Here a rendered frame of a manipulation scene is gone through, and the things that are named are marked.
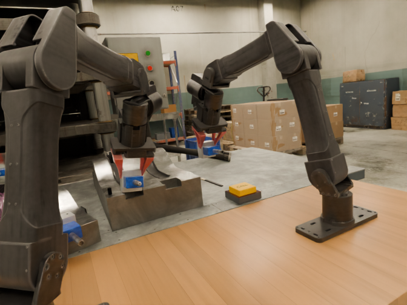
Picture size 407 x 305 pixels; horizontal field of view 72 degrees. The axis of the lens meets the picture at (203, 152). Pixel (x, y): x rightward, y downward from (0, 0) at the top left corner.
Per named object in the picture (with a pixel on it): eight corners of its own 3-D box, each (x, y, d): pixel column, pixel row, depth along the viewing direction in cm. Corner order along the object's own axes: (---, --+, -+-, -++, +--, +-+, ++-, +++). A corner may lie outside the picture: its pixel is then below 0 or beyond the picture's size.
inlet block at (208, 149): (230, 159, 88) (228, 142, 87) (216, 162, 86) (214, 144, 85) (211, 155, 100) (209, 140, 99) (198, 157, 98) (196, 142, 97)
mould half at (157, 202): (203, 206, 82) (198, 161, 79) (112, 232, 71) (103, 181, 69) (155, 172, 127) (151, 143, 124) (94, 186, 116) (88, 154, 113)
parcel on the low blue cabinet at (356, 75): (366, 80, 683) (366, 68, 677) (356, 81, 671) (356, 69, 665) (350, 81, 721) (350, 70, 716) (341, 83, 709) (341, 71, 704)
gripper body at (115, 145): (109, 143, 70) (110, 115, 67) (149, 143, 75) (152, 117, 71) (112, 155, 65) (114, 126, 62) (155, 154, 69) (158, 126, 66)
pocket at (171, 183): (183, 193, 79) (181, 180, 78) (165, 198, 77) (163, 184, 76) (177, 189, 83) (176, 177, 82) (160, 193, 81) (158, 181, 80)
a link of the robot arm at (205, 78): (180, 94, 89) (187, 56, 83) (200, 92, 95) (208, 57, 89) (203, 109, 83) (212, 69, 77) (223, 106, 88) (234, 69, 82)
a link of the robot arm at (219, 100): (196, 104, 88) (198, 84, 84) (210, 101, 92) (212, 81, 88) (211, 114, 84) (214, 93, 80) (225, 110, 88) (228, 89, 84)
